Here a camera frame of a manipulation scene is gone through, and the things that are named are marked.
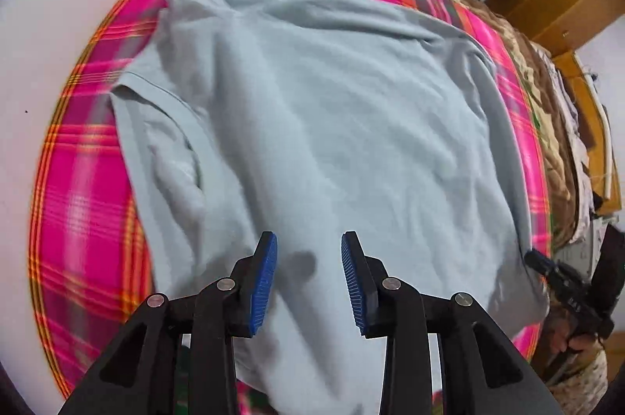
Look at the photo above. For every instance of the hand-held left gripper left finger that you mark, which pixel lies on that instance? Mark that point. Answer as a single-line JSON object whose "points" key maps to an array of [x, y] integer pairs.
{"points": [[263, 283]]}

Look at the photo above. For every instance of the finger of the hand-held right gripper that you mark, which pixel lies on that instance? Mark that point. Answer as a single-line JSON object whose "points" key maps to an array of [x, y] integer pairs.
{"points": [[537, 260]]}

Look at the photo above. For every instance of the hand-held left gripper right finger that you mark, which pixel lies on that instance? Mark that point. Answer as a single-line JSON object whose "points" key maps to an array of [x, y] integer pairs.
{"points": [[352, 283]]}

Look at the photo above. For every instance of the light blue shirt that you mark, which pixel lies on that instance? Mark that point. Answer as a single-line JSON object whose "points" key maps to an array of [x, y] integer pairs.
{"points": [[317, 102]]}

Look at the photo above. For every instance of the person's right hand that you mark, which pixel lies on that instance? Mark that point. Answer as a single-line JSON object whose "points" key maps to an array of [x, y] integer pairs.
{"points": [[566, 339]]}

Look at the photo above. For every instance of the brown quilt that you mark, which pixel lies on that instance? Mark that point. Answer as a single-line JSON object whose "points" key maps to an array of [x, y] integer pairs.
{"points": [[547, 112]]}

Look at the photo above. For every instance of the wooden headboard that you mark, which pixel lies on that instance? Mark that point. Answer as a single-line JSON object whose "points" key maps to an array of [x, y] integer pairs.
{"points": [[593, 122]]}

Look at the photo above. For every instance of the pink plaid blanket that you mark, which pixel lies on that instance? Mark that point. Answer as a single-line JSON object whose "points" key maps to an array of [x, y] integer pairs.
{"points": [[83, 200]]}

